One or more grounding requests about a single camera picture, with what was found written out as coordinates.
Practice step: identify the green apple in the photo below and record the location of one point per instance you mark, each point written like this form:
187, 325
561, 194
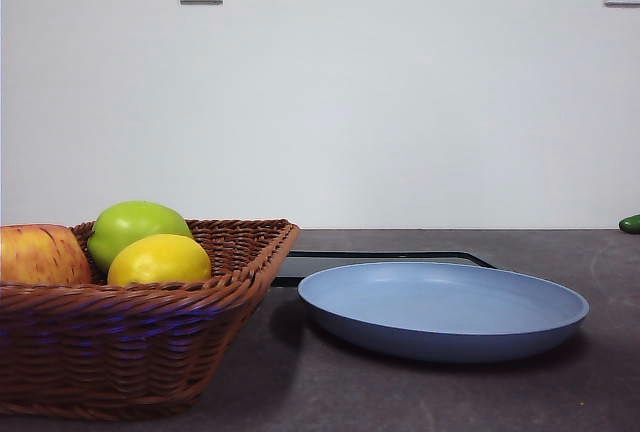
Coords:
135, 224

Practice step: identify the brown wicker basket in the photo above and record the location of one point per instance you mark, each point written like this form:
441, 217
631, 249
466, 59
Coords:
125, 342

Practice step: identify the red yellow apple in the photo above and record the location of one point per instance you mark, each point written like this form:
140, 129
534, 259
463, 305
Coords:
40, 254

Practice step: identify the green cucumber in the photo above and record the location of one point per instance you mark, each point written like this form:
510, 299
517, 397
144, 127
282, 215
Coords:
631, 223

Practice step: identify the black rectangular tray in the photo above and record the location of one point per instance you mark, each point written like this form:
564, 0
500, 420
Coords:
292, 272

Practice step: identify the blue round plate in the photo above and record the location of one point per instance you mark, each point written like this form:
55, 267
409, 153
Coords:
440, 312

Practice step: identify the yellow lemon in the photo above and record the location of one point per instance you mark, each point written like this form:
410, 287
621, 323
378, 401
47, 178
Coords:
160, 262

